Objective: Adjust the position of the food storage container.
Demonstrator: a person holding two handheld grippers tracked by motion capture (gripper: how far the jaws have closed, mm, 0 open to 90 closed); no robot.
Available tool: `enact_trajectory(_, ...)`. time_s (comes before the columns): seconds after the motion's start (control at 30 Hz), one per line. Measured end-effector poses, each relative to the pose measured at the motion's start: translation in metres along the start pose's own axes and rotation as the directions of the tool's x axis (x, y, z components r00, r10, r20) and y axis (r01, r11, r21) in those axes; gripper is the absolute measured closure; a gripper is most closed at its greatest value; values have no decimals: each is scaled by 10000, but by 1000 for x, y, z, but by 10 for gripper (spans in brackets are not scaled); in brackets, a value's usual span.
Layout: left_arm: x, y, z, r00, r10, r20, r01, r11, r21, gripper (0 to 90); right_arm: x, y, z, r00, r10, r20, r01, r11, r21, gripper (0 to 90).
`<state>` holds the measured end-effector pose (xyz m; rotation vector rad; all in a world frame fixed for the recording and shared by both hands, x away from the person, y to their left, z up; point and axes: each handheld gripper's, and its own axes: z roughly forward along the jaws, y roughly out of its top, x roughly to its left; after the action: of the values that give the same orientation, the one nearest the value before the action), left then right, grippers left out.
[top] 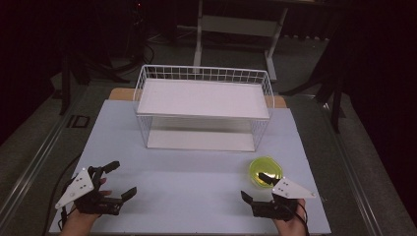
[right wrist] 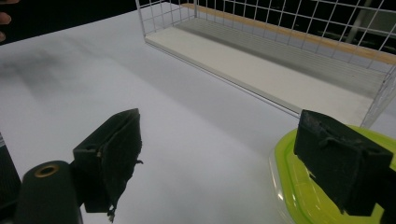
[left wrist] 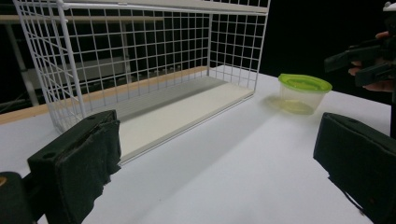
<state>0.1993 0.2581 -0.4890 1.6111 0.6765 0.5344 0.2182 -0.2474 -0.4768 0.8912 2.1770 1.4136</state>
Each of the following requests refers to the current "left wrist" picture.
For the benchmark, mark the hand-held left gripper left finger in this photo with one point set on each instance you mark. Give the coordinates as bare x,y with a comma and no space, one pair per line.
74,161

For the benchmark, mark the white metal stand post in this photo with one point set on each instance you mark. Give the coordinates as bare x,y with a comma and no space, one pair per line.
19,59

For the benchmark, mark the clear container with green lid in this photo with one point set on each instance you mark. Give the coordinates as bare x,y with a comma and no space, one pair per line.
303,84

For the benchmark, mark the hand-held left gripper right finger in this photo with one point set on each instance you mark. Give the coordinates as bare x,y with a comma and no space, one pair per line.
361,155

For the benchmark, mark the long wooden board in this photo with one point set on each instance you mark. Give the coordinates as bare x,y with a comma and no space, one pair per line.
18,115

